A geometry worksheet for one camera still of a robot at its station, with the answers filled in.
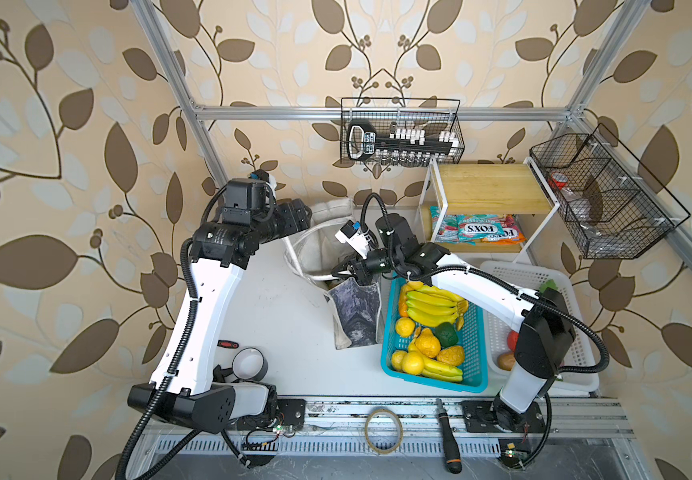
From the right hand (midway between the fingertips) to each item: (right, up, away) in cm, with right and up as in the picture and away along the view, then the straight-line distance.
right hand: (334, 273), depth 73 cm
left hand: (-7, +15, -6) cm, 17 cm away
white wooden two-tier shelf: (+42, +22, +8) cm, 48 cm away
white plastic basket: (+62, -4, +19) cm, 65 cm away
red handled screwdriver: (-32, -22, +11) cm, 40 cm away
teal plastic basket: (+37, -19, +7) cm, 42 cm away
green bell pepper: (+30, -18, +9) cm, 37 cm away
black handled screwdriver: (+27, -40, -5) cm, 49 cm away
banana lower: (+27, -26, +3) cm, 37 cm away
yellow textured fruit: (+25, -20, +7) cm, 33 cm away
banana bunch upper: (+28, -12, +16) cm, 34 cm away
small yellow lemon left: (+19, -17, +11) cm, 28 cm away
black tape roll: (-25, -27, +10) cm, 38 cm away
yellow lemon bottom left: (+19, -23, +1) cm, 30 cm away
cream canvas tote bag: (-7, +4, +14) cm, 16 cm away
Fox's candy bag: (+40, +11, +13) cm, 44 cm away
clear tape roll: (+14, -42, -3) cm, 44 cm away
